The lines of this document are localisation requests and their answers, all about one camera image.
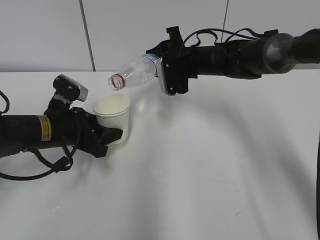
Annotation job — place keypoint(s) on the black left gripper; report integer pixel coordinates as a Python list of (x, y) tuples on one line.
[(78, 128)]

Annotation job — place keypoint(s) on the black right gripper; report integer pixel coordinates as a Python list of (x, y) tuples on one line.
[(177, 60)]

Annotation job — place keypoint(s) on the clear water bottle red label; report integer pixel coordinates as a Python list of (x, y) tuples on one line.
[(136, 73)]

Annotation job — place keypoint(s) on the white paper cup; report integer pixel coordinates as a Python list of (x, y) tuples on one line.
[(113, 111)]

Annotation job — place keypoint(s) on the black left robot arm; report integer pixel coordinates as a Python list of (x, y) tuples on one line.
[(23, 132)]

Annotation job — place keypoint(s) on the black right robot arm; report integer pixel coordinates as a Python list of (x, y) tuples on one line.
[(245, 57)]

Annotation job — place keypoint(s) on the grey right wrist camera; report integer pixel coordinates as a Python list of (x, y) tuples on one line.
[(164, 86)]

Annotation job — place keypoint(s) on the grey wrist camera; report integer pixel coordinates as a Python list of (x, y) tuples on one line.
[(164, 86), (68, 89)]

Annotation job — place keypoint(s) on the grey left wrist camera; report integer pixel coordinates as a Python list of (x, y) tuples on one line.
[(68, 89)]

